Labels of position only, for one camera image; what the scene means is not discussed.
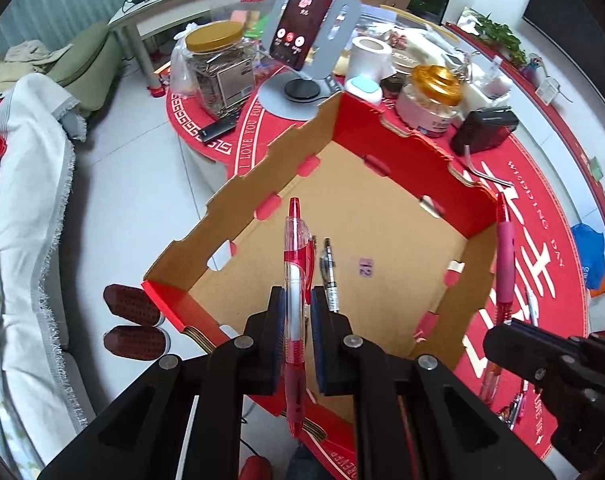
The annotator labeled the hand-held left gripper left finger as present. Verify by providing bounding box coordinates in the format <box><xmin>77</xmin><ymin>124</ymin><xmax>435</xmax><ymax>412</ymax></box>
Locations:
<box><xmin>37</xmin><ymin>285</ymin><xmax>288</xmax><ymax>480</ymax></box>

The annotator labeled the clear plastic bag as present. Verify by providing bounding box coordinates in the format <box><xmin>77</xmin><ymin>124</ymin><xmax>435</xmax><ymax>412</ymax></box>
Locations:
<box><xmin>170</xmin><ymin>35</ymin><xmax>198</xmax><ymax>98</ymax></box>

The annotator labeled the grey phone stand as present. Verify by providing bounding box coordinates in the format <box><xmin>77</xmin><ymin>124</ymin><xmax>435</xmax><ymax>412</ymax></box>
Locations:
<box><xmin>259</xmin><ymin>0</ymin><xmax>364</xmax><ymax>123</ymax></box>

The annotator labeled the clear jar with gold lid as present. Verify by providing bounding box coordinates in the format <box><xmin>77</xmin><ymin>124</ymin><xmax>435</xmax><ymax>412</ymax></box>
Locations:
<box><xmin>187</xmin><ymin>21</ymin><xmax>258</xmax><ymax>118</ymax></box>

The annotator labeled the beige clothes pile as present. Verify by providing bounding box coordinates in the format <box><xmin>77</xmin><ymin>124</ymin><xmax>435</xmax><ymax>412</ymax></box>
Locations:
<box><xmin>0</xmin><ymin>40</ymin><xmax>73</xmax><ymax>96</ymax></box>

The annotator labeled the black remote control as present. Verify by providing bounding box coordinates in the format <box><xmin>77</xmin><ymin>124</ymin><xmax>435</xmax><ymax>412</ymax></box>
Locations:
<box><xmin>198</xmin><ymin>116</ymin><xmax>239</xmax><ymax>143</ymax></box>

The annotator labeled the white container with teal lid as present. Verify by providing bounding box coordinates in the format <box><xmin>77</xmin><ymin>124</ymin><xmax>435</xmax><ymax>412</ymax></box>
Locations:
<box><xmin>345</xmin><ymin>76</ymin><xmax>383</xmax><ymax>106</ymax></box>

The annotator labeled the blue plastic bag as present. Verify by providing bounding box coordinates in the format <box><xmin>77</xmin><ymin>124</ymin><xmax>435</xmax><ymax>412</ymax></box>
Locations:
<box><xmin>571</xmin><ymin>222</ymin><xmax>605</xmax><ymax>291</ymax></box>

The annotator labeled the white fringed blanket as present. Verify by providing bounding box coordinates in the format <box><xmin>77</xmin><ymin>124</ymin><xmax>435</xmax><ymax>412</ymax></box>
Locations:
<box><xmin>0</xmin><ymin>74</ymin><xmax>100</xmax><ymax>433</ymax></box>

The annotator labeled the white tissue holder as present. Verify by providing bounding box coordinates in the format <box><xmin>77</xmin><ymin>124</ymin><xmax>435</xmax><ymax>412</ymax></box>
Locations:
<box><xmin>461</xmin><ymin>74</ymin><xmax>513</xmax><ymax>111</ymax></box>

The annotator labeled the white jar with gold lid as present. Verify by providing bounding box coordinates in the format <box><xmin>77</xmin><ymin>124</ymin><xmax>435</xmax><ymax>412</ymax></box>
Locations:
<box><xmin>396</xmin><ymin>64</ymin><xmax>464</xmax><ymax>137</ymax></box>

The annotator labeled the black gel pen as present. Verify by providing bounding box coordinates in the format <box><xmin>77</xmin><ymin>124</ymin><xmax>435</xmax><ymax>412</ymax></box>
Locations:
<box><xmin>318</xmin><ymin>237</ymin><xmax>342</xmax><ymax>313</ymax></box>

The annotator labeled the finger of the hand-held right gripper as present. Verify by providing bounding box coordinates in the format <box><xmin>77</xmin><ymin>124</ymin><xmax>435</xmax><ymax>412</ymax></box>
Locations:
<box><xmin>483</xmin><ymin>327</ymin><xmax>598</xmax><ymax>401</ymax></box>
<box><xmin>509</xmin><ymin>320</ymin><xmax>605</xmax><ymax>361</ymax></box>

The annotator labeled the small dark jar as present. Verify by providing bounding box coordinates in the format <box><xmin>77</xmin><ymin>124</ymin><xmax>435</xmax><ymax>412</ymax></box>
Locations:
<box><xmin>382</xmin><ymin>74</ymin><xmax>413</xmax><ymax>101</ymax></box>

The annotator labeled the green cushion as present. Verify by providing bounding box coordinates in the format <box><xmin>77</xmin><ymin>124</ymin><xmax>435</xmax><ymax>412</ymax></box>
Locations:
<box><xmin>46</xmin><ymin>20</ymin><xmax>124</xmax><ymax>111</ymax></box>

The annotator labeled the light patterned bedsheet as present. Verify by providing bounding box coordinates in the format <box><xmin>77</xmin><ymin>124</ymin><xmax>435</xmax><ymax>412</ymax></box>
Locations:
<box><xmin>0</xmin><ymin>210</ymin><xmax>50</xmax><ymax>466</ymax></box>

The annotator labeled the red cardboard box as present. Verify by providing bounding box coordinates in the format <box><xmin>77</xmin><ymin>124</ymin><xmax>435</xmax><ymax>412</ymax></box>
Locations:
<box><xmin>142</xmin><ymin>91</ymin><xmax>500</xmax><ymax>456</ymax></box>

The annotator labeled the clear zip bag red label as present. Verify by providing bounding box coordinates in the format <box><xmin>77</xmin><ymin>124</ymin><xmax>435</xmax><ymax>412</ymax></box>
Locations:
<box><xmin>205</xmin><ymin>0</ymin><xmax>303</xmax><ymax>28</ymax></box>

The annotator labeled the white pen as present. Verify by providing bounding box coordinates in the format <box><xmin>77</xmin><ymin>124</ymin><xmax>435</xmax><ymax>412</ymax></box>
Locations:
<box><xmin>525</xmin><ymin>285</ymin><xmax>540</xmax><ymax>326</ymax></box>

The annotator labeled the black radio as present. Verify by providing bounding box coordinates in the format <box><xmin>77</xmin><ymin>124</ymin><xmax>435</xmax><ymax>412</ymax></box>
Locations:
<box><xmin>449</xmin><ymin>106</ymin><xmax>519</xmax><ymax>186</ymax></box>

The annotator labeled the red-soled slipper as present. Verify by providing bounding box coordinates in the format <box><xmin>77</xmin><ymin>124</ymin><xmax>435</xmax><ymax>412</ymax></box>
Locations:
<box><xmin>104</xmin><ymin>325</ymin><xmax>172</xmax><ymax>360</ymax></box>
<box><xmin>103</xmin><ymin>284</ymin><xmax>166</xmax><ymax>326</ymax></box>

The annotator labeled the pink gel pen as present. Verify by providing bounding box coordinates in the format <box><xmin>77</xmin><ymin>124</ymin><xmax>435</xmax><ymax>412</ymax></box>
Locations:
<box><xmin>493</xmin><ymin>191</ymin><xmax>517</xmax><ymax>328</ymax></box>

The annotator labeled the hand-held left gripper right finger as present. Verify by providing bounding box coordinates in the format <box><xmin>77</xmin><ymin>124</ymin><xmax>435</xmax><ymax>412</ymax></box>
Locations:
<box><xmin>309</xmin><ymin>285</ymin><xmax>558</xmax><ymax>480</ymax></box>

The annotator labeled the green potted plant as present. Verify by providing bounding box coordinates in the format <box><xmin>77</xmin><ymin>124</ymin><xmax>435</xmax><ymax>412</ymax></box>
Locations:
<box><xmin>459</xmin><ymin>6</ymin><xmax>528</xmax><ymax>67</ymax></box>

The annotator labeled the smartphone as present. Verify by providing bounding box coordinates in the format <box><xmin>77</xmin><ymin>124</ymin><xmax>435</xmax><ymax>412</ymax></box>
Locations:
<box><xmin>270</xmin><ymin>0</ymin><xmax>342</xmax><ymax>71</ymax></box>

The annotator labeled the white desk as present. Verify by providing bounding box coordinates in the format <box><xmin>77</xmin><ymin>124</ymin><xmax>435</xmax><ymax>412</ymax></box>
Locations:
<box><xmin>108</xmin><ymin>0</ymin><xmax>303</xmax><ymax>97</ymax></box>

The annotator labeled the white paper roll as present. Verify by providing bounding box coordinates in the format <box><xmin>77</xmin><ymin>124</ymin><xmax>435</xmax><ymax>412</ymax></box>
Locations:
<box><xmin>349</xmin><ymin>36</ymin><xmax>393</xmax><ymax>86</ymax></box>

